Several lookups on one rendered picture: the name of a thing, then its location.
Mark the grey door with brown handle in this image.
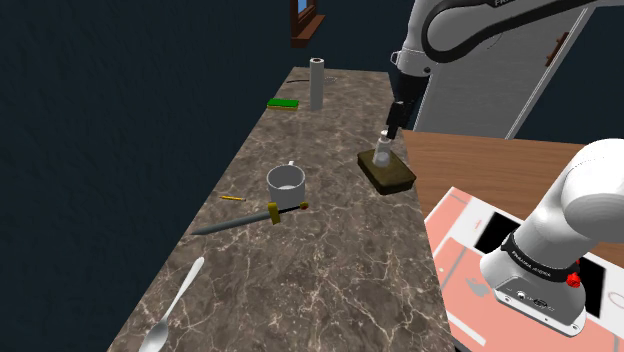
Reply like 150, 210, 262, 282
413, 0, 607, 141

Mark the grey paper towel roll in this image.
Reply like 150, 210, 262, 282
308, 56, 326, 112

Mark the brown wooden framed window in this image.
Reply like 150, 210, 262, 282
289, 0, 327, 49

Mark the small clear glass bottle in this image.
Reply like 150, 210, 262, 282
371, 129, 394, 170

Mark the toy sword with yellow guard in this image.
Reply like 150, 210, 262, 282
189, 200, 311, 237

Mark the green and yellow sponge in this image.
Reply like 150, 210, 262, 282
265, 97, 301, 112

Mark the white mug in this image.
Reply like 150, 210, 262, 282
265, 160, 308, 210

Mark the silver spoon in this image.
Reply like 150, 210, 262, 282
138, 256, 206, 352

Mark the dark olive rectangular block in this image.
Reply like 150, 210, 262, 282
356, 147, 418, 197

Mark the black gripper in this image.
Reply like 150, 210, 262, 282
385, 71, 431, 141

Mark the pink patterned robot stand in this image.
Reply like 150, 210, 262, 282
423, 186, 624, 352

